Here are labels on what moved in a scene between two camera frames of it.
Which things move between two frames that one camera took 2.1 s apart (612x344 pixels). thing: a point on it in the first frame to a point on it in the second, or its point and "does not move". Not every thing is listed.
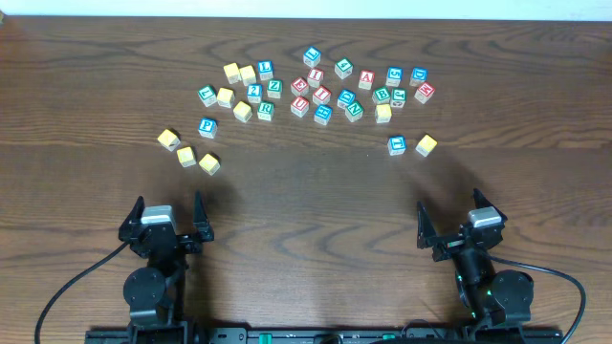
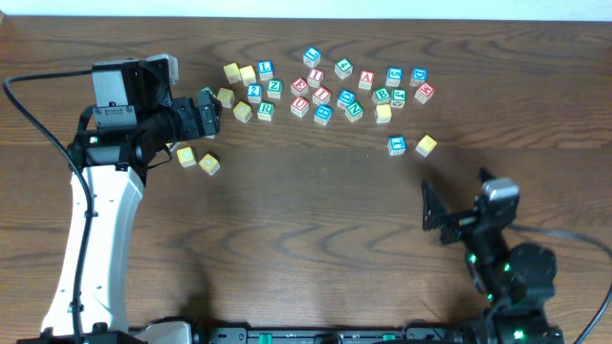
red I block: x=315 y=76 does not move
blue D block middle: x=345 y=98 does not move
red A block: x=366 y=77 does not move
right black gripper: x=428 y=238 to x=436 y=217
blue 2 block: x=254 y=93 does not move
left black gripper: x=201 y=227 to x=208 y=121
